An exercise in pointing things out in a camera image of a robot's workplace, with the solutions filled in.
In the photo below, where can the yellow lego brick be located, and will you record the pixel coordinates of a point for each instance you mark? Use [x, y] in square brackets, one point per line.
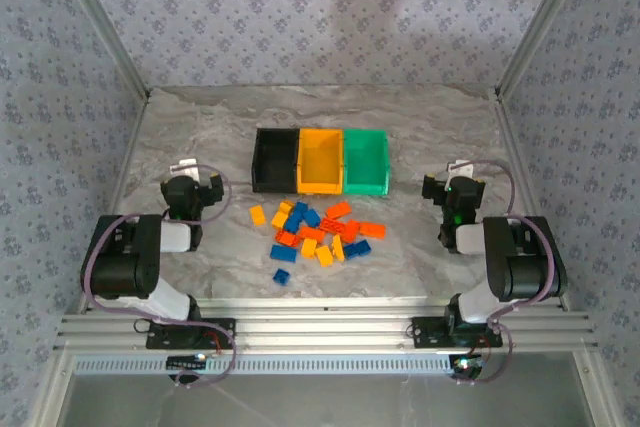
[308, 247]
[286, 206]
[279, 220]
[257, 215]
[338, 248]
[324, 256]

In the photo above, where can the orange lego brick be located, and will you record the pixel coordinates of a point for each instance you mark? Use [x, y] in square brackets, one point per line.
[332, 225]
[338, 210]
[287, 238]
[372, 230]
[311, 233]
[350, 231]

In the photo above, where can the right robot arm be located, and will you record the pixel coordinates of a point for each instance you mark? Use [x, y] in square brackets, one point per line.
[520, 267]

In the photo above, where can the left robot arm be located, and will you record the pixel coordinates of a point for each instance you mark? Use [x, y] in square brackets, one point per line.
[120, 267]

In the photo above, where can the black plastic bin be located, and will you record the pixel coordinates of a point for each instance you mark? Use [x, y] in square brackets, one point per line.
[275, 157]

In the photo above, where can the green plastic bin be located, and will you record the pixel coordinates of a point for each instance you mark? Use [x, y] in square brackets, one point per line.
[365, 162]

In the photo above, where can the yellow plastic bin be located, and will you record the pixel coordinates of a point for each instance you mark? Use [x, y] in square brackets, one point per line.
[320, 162]

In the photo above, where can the black controller board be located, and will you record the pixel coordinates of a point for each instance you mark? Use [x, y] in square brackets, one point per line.
[465, 367]
[182, 362]

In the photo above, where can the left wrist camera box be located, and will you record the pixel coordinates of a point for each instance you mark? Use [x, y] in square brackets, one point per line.
[184, 165]

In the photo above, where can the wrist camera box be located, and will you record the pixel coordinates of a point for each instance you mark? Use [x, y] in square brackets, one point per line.
[462, 167]
[184, 165]

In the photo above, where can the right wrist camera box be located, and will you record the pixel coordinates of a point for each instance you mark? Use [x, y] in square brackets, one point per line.
[462, 167]

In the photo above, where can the aluminium table side rail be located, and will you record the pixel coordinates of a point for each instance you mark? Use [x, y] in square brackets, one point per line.
[513, 147]
[117, 202]

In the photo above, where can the aluminium base frame rail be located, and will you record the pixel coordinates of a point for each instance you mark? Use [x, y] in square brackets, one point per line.
[325, 327]

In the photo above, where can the aluminium frame post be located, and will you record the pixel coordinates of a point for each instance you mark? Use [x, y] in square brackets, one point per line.
[540, 22]
[105, 22]

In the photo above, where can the aluminium frame leg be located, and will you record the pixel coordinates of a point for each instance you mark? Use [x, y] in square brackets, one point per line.
[52, 392]
[597, 392]

